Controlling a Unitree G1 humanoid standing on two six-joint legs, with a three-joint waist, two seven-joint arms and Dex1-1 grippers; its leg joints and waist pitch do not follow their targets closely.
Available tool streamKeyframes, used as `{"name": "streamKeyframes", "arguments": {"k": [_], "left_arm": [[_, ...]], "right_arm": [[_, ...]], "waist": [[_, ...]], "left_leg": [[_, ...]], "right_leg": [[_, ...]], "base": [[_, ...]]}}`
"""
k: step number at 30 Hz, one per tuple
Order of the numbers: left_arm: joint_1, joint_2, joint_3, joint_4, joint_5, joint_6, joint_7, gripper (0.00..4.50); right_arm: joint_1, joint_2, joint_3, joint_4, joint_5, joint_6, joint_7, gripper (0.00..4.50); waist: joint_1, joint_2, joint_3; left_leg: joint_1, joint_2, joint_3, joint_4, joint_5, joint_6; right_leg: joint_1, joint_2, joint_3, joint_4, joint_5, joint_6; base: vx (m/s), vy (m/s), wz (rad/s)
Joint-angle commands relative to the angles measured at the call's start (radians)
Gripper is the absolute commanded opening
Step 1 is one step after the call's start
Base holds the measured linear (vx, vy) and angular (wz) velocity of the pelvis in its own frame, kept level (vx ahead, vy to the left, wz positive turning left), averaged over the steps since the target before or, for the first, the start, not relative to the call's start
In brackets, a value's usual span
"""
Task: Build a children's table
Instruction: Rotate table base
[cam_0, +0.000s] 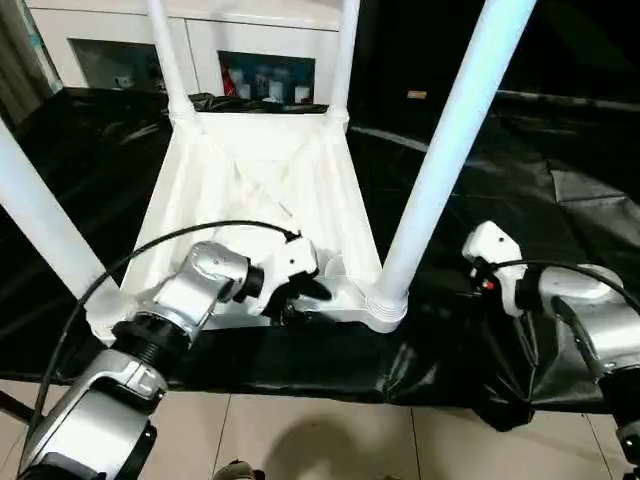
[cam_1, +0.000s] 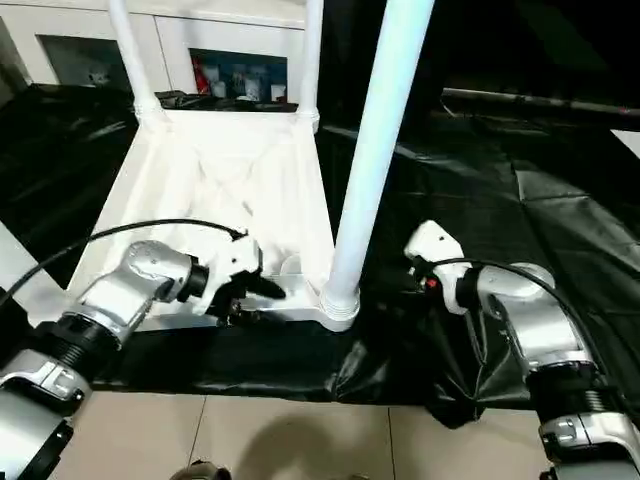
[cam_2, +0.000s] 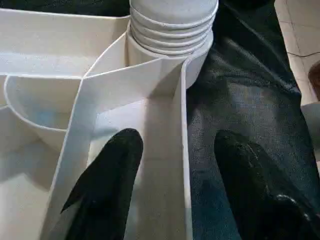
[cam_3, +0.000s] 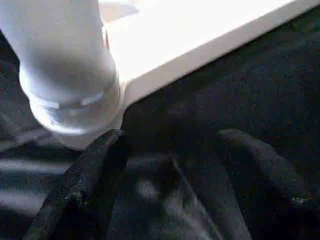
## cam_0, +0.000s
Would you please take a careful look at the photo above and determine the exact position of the white plastic table leg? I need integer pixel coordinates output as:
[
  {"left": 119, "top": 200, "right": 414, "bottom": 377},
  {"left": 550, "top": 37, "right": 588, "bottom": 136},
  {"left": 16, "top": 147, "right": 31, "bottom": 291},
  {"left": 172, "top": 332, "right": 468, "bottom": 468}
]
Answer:
[
  {"left": 144, "top": 0, "right": 196, "bottom": 126},
  {"left": 327, "top": 0, "right": 361, "bottom": 129},
  {"left": 367, "top": 0, "right": 539, "bottom": 331},
  {"left": 0, "top": 117, "right": 124, "bottom": 326}
]

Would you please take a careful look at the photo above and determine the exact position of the dark robot lower body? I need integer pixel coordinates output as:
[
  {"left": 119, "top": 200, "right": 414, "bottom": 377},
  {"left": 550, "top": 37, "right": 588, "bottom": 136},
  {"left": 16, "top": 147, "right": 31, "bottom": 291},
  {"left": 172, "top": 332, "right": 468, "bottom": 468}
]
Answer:
[{"left": 212, "top": 459, "right": 266, "bottom": 480}]

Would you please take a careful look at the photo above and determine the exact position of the white table frame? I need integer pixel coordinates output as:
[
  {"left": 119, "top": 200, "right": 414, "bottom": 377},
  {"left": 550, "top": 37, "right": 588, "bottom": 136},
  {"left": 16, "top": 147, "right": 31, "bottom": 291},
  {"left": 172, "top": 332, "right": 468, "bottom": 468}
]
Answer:
[{"left": 87, "top": 107, "right": 409, "bottom": 349}]

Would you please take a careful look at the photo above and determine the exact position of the black work mat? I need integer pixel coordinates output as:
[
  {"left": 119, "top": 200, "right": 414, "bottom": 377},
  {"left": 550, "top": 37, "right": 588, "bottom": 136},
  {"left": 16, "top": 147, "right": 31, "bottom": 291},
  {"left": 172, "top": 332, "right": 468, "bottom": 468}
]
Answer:
[{"left": 0, "top": 84, "right": 640, "bottom": 434}]

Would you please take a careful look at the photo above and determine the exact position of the black metal stand leg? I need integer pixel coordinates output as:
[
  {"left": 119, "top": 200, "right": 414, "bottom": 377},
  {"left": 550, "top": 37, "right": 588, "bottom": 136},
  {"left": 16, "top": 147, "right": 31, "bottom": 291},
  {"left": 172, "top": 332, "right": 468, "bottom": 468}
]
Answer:
[{"left": 0, "top": 389, "right": 31, "bottom": 424}]

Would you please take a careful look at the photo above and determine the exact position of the beige curtain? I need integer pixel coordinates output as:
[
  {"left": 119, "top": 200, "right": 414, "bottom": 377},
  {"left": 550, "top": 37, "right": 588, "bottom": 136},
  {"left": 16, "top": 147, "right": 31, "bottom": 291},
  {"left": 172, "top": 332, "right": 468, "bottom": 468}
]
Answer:
[{"left": 0, "top": 0, "right": 56, "bottom": 124}]

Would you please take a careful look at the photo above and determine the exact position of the white glass-door cabinet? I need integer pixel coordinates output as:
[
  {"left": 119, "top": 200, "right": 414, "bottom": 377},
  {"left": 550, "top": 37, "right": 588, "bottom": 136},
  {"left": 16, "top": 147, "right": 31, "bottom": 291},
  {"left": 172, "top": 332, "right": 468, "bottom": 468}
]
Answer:
[{"left": 27, "top": 0, "right": 351, "bottom": 106}]

